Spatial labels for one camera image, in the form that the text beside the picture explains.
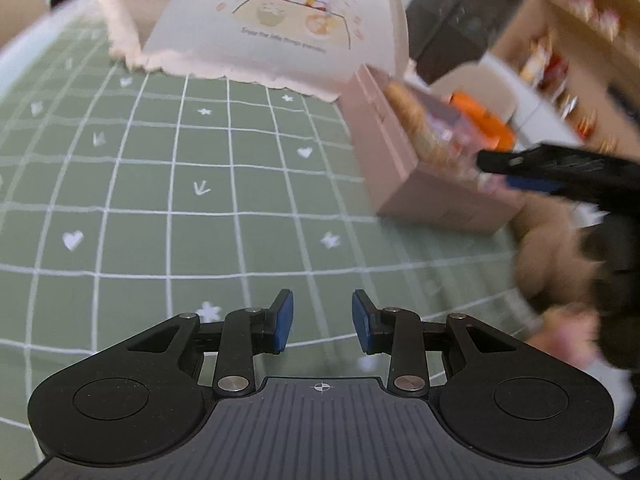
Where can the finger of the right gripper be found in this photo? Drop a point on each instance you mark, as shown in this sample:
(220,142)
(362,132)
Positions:
(537,185)

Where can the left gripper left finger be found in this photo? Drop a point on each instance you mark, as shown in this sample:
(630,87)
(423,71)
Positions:
(278,322)

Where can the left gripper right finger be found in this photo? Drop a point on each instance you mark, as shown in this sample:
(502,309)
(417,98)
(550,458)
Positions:
(372,332)

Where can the long orange cracker tube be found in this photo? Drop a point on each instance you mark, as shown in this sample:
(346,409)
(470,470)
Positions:
(446,147)

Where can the brown plush toy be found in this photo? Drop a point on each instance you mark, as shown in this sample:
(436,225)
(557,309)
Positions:
(550,266)

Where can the orange snack bag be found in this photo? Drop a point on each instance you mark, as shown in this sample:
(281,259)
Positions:
(497,134)

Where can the pink plush toy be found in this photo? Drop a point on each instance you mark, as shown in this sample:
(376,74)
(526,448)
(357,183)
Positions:
(570,333)

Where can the beige chair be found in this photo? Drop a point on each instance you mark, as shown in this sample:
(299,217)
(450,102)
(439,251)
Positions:
(17,15)
(494,85)

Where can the pink cardboard box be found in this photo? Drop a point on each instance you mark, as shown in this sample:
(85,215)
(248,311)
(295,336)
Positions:
(417,157)

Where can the wooden shelf with items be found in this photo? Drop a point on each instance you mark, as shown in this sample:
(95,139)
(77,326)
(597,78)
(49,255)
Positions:
(599,40)

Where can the green checkered tablecloth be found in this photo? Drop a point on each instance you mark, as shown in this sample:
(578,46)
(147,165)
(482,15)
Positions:
(128,198)

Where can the white food cover tent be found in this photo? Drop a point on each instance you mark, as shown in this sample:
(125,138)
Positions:
(310,46)

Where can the beige chair left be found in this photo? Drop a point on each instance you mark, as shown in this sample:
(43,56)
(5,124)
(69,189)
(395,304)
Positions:
(17,15)

